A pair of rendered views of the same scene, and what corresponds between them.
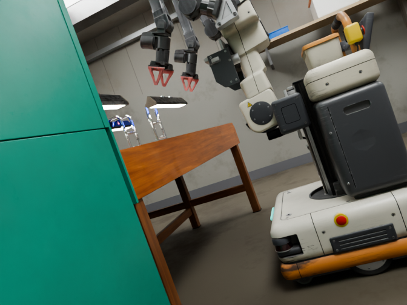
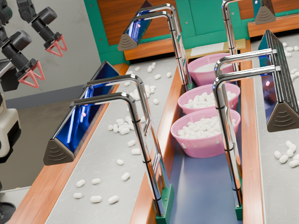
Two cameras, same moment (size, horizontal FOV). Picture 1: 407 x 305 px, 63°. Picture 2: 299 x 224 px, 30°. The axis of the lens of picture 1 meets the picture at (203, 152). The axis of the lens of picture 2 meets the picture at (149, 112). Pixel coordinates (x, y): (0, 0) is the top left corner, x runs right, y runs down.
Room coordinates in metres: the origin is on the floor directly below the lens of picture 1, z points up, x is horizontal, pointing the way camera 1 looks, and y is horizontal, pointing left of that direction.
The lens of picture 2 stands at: (4.16, 0.14, 1.61)
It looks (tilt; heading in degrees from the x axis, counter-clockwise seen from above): 21 degrees down; 174
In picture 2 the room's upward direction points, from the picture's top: 14 degrees counter-clockwise
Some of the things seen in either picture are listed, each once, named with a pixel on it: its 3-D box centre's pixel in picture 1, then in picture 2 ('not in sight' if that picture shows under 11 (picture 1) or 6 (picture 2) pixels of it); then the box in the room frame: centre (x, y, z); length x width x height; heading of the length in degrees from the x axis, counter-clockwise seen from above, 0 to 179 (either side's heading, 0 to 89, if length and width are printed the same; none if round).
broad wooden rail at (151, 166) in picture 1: (194, 149); (83, 152); (1.97, 0.05, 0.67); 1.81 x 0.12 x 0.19; 161
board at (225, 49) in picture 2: not in sight; (214, 49); (1.38, 0.84, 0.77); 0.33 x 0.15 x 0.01; 71
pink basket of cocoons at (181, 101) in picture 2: not in sight; (210, 105); (2.00, 0.62, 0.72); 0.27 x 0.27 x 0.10
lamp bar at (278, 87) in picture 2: (109, 126); (274, 71); (2.75, 0.65, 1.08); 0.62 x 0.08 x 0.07; 161
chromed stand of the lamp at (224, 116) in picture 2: (125, 143); (256, 133); (2.73, 0.57, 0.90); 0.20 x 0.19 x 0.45; 161
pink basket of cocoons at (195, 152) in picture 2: not in sight; (207, 134); (2.26, 0.53, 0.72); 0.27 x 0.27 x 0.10
